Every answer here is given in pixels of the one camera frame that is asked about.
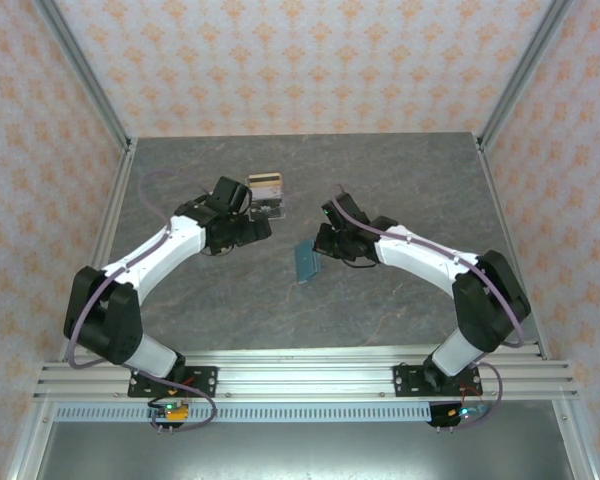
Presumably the blue card holder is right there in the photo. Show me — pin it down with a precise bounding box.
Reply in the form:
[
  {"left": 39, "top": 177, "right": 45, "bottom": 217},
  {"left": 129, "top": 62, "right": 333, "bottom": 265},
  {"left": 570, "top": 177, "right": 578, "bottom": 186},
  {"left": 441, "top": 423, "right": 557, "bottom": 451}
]
[{"left": 293, "top": 238, "right": 327, "bottom": 286}]

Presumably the white purple card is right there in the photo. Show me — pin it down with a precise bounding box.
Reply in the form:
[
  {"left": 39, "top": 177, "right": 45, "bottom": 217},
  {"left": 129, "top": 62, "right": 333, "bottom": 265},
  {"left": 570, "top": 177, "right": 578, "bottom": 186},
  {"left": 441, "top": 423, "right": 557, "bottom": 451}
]
[{"left": 249, "top": 185, "right": 286, "bottom": 202}]

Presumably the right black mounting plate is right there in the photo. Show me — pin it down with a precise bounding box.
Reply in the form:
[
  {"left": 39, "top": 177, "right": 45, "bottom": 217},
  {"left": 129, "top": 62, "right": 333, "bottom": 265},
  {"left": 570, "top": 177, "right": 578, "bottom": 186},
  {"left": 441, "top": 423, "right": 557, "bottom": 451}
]
[{"left": 393, "top": 363, "right": 483, "bottom": 399}]

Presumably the black mounting plate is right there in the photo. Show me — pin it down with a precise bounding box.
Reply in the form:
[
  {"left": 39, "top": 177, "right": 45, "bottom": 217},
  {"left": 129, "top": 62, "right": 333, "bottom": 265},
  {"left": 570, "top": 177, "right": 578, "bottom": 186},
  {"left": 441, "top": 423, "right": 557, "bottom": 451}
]
[
  {"left": 127, "top": 365, "right": 219, "bottom": 399},
  {"left": 393, "top": 363, "right": 483, "bottom": 399}
]

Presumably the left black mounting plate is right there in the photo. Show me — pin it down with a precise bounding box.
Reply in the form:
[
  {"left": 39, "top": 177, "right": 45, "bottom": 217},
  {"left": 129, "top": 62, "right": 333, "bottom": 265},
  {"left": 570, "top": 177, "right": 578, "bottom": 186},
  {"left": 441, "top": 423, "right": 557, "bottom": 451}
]
[{"left": 127, "top": 365, "right": 219, "bottom": 399}]

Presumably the left controller board yellow connector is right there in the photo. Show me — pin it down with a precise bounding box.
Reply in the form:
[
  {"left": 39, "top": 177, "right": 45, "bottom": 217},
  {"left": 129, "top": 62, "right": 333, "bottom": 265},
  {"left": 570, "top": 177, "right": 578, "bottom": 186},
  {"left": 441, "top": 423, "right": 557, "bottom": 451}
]
[{"left": 147, "top": 397, "right": 191, "bottom": 432}]

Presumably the right controller board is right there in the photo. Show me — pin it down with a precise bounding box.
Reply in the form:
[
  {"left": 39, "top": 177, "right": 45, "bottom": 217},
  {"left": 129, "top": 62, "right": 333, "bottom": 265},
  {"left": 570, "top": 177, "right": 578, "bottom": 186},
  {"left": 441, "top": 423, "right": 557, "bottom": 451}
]
[{"left": 428, "top": 399, "right": 494, "bottom": 431}]

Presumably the grey metal sheet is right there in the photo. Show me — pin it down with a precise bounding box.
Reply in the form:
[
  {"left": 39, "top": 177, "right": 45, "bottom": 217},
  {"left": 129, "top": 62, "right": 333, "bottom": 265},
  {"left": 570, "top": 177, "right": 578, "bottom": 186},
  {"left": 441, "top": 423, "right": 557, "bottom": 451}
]
[{"left": 34, "top": 422, "right": 579, "bottom": 480}]

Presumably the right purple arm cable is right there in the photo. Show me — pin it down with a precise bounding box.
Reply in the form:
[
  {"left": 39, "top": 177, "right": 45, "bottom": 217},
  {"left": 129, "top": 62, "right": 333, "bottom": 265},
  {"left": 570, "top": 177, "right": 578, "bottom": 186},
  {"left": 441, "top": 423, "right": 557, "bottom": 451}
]
[{"left": 332, "top": 183, "right": 527, "bottom": 432}]

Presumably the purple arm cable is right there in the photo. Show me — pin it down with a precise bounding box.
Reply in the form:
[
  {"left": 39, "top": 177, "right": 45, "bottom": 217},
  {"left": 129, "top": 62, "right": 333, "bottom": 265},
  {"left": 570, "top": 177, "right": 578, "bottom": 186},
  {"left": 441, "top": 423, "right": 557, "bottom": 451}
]
[
  {"left": 332, "top": 183, "right": 527, "bottom": 432},
  {"left": 65, "top": 169, "right": 217, "bottom": 434}
]

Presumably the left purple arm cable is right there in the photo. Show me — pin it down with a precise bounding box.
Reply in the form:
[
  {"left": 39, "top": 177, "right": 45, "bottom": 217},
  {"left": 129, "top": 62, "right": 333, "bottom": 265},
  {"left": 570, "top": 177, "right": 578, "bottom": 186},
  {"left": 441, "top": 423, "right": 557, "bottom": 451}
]
[{"left": 65, "top": 169, "right": 217, "bottom": 434}]

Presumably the left aluminium side rail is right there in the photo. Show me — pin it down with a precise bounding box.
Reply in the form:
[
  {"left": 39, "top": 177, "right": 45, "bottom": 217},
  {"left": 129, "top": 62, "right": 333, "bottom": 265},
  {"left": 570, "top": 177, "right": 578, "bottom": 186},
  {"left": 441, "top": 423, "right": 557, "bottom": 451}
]
[{"left": 57, "top": 139, "right": 139, "bottom": 361}]

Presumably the aluminium side rail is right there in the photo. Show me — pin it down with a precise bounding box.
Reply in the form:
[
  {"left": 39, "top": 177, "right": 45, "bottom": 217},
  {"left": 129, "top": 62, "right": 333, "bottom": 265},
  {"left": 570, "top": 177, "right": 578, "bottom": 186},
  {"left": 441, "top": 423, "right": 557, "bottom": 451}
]
[
  {"left": 57, "top": 139, "right": 139, "bottom": 361},
  {"left": 474, "top": 137, "right": 551, "bottom": 361}
]

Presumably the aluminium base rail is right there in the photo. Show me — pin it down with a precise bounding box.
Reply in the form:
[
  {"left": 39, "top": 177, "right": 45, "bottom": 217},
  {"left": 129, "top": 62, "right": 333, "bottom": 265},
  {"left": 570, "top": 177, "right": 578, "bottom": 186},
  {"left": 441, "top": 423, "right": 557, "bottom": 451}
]
[{"left": 32, "top": 349, "right": 579, "bottom": 401}]

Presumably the right aluminium side rail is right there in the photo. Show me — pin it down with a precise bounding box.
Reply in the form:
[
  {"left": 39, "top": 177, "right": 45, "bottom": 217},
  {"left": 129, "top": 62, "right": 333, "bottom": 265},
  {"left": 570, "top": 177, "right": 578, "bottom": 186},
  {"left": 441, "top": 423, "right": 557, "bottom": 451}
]
[{"left": 474, "top": 137, "right": 551, "bottom": 361}]

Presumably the grey slotted cable duct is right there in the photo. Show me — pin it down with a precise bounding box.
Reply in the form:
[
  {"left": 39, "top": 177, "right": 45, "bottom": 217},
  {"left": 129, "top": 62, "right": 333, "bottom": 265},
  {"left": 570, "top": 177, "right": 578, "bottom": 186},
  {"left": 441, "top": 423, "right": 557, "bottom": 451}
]
[{"left": 53, "top": 403, "right": 434, "bottom": 424}]

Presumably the left aluminium frame post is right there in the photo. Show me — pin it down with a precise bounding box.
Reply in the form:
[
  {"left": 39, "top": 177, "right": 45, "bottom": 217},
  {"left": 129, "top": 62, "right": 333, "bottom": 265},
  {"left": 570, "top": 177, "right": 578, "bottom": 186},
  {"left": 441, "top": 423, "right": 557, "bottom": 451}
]
[{"left": 32, "top": 0, "right": 134, "bottom": 151}]

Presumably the aluminium frame post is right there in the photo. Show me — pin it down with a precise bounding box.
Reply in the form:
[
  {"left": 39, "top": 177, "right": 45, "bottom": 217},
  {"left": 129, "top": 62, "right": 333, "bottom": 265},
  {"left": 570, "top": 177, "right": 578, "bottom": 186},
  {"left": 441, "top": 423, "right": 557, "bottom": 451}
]
[
  {"left": 32, "top": 0, "right": 134, "bottom": 151},
  {"left": 477, "top": 0, "right": 576, "bottom": 151}
]

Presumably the right aluminium frame post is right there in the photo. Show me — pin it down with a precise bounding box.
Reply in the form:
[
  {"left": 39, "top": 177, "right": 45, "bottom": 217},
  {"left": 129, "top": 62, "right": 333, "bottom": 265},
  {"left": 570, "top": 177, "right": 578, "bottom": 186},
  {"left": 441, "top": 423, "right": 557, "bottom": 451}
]
[{"left": 477, "top": 0, "right": 576, "bottom": 151}]

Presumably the left aluminium frame leg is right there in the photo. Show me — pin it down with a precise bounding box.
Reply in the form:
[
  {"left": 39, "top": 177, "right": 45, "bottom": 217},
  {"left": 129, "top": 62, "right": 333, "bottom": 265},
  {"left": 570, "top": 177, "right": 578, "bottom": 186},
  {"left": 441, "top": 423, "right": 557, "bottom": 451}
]
[{"left": 4, "top": 399, "right": 56, "bottom": 480}]

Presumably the aluminium frame leg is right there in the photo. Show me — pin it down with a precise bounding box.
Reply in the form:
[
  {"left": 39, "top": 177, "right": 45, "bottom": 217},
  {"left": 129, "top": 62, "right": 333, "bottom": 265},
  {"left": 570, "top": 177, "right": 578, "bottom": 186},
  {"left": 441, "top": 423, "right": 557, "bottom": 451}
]
[
  {"left": 4, "top": 399, "right": 56, "bottom": 480},
  {"left": 552, "top": 399, "right": 600, "bottom": 480}
]

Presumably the right aluminium frame leg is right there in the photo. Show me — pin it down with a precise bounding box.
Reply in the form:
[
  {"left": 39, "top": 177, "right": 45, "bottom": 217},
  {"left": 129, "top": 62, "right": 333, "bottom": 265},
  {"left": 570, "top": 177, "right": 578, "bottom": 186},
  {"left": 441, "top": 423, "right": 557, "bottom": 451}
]
[{"left": 552, "top": 399, "right": 600, "bottom": 480}]

